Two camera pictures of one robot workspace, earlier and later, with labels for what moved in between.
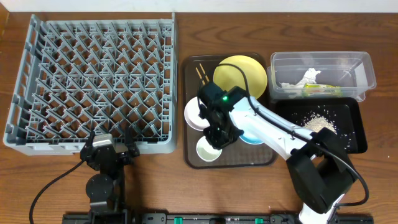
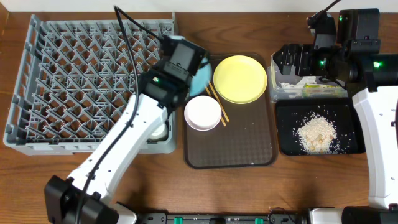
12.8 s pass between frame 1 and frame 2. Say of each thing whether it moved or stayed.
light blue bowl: moved
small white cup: moved
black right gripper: moved
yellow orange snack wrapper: stayed
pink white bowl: stayed
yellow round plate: stayed
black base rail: stayed
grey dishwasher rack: stayed
